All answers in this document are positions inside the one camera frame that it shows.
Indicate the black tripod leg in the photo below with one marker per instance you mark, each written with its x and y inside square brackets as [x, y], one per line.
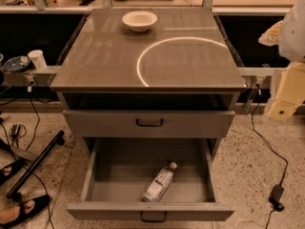
[14, 193]

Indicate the black slipper foot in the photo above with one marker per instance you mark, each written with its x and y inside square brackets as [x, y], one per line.
[10, 170]
[26, 210]

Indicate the closed upper drawer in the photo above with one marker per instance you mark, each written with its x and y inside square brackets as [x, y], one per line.
[160, 124]

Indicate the black slipper foot near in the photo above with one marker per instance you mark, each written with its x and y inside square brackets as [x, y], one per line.
[26, 210]

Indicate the white paper cup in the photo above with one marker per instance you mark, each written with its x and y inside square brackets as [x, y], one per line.
[38, 59]

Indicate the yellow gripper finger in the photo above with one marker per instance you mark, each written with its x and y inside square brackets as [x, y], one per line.
[271, 36]
[287, 92]

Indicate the grey drawer cabinet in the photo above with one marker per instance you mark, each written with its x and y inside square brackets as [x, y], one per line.
[182, 63]

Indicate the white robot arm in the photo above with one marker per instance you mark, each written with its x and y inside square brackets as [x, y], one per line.
[289, 35]

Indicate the black power adapter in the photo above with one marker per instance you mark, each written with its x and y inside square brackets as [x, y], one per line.
[275, 197]

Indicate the open middle drawer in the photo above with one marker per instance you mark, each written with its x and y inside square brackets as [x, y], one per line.
[122, 169]

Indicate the dark blue plate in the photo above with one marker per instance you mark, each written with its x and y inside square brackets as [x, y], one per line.
[17, 64]

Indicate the black slipper foot far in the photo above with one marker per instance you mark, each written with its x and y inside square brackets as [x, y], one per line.
[10, 170]

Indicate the white ceramic bowl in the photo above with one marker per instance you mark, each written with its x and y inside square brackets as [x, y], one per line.
[139, 20]

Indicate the small black floor device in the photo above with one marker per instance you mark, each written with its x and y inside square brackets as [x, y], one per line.
[15, 131]

